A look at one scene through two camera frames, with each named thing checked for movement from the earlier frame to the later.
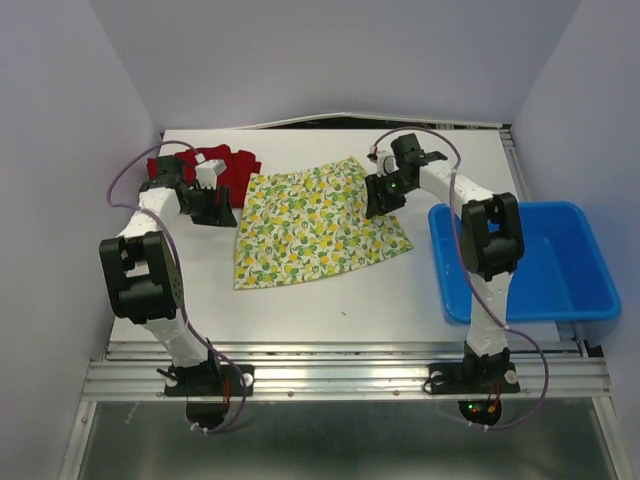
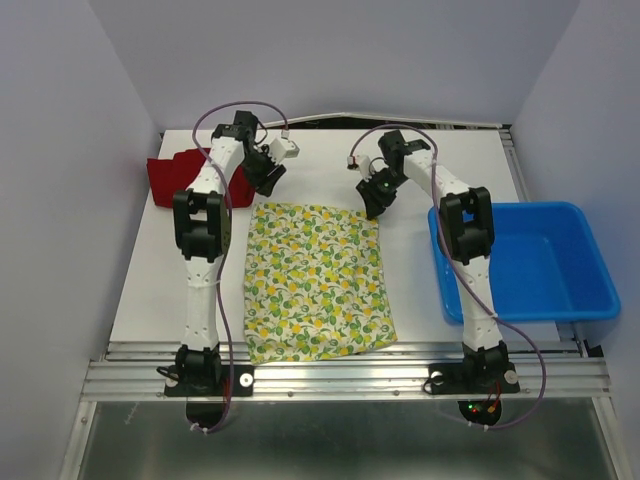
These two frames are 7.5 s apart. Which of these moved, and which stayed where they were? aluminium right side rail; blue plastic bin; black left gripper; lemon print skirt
Moved: black left gripper; lemon print skirt
Stayed: blue plastic bin; aluminium right side rail
